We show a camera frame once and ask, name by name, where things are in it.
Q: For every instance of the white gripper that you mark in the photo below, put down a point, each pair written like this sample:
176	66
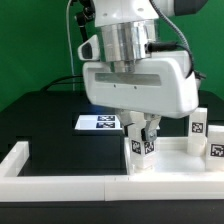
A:
159	86

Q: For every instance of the white square tabletop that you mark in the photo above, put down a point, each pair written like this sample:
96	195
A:
172	157

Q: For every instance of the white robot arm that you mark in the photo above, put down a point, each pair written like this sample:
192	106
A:
132	30

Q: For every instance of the AprilTag marker sheet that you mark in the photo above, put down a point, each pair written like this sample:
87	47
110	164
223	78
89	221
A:
98	122

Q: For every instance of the white U-shaped fence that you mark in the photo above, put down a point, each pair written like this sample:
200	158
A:
147	186

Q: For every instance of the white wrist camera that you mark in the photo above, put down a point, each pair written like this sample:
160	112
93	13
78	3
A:
89	50

